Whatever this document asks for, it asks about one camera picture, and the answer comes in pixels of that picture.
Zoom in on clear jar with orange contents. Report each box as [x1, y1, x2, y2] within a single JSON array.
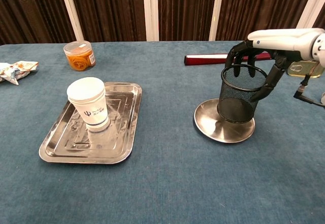
[[63, 40, 96, 72]]

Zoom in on rectangular stainless steel tray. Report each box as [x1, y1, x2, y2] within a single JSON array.
[[39, 81, 143, 165]]

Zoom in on black mesh pen holder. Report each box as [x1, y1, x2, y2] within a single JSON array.
[[217, 65, 269, 124]]

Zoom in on white partition frame post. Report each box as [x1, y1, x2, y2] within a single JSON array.
[[296, 0, 325, 29], [208, 0, 225, 41], [57, 0, 85, 42], [142, 0, 159, 42]]

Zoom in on dark brown pleated curtain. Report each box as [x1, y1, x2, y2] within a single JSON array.
[[0, 0, 77, 46], [313, 13, 325, 29], [215, 0, 318, 41], [157, 0, 218, 42], [68, 0, 148, 43]]

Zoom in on dark red folded fan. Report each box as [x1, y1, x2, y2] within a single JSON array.
[[184, 52, 271, 66]]

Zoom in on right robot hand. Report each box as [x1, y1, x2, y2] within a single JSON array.
[[224, 27, 325, 102]]

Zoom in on round stainless steel plate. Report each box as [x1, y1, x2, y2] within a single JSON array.
[[193, 98, 255, 144]]

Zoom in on white paper cups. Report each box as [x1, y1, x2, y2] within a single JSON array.
[[67, 77, 111, 133]]

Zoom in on blue felt table cover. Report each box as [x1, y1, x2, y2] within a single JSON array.
[[0, 40, 325, 224]]

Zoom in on gold luncheon meat can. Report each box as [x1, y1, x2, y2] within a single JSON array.
[[286, 60, 325, 79]]

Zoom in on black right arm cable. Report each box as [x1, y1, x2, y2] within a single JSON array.
[[294, 74, 325, 107]]

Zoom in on crumpled white snack bag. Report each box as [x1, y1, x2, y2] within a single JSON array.
[[0, 60, 39, 85]]

